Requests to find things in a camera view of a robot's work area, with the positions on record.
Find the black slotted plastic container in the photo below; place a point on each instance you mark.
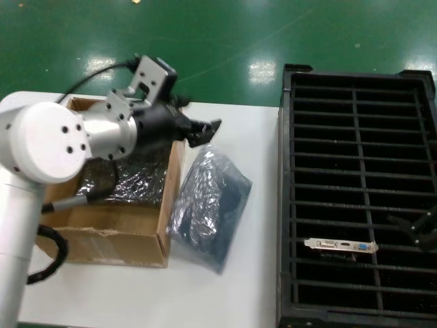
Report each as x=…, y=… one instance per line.
x=290, y=171

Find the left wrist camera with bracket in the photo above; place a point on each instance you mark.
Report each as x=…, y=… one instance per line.
x=150, y=71

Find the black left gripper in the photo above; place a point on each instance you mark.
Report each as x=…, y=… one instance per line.
x=157, y=126

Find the graphics card with silver bracket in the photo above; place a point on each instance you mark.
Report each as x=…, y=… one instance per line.
x=341, y=245

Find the grey antistatic bubble bag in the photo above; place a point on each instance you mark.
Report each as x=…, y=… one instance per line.
x=208, y=205

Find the brown cardboard box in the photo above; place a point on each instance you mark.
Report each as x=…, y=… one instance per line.
x=112, y=242

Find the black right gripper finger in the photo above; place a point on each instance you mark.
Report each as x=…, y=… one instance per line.
x=423, y=225

